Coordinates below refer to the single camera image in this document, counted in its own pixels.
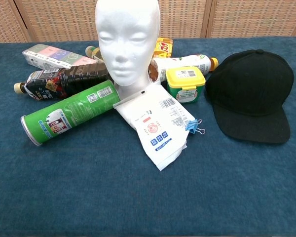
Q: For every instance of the green tub yellow lid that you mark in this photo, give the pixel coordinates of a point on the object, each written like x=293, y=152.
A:
x=186, y=85

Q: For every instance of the blue table cloth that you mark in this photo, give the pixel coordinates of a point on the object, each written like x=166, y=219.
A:
x=138, y=187

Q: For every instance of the white label drink bottle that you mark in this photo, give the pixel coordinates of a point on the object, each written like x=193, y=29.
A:
x=182, y=65

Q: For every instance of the yellow red snack box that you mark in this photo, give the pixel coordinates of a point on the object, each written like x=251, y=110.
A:
x=164, y=47

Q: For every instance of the small tea bottle yellow cap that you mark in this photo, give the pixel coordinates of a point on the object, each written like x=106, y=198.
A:
x=95, y=53

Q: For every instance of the blue binder clip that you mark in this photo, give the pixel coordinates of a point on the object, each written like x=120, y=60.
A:
x=193, y=126

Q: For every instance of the white foam mannequin head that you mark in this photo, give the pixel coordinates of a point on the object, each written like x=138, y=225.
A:
x=128, y=44

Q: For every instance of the wicker folding screen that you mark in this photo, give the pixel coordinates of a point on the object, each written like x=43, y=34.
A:
x=51, y=19

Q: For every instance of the white plastic pouch bag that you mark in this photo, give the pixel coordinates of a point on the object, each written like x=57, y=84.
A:
x=160, y=123

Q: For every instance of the black baseball cap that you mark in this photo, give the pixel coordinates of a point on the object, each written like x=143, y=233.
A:
x=249, y=86

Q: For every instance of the dark coffee plastic bottle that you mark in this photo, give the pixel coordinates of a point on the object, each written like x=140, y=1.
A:
x=64, y=81

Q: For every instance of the green chips can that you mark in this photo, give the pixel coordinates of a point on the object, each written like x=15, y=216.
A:
x=71, y=113

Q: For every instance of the pastel tissue pack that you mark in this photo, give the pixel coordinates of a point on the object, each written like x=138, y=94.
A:
x=51, y=56

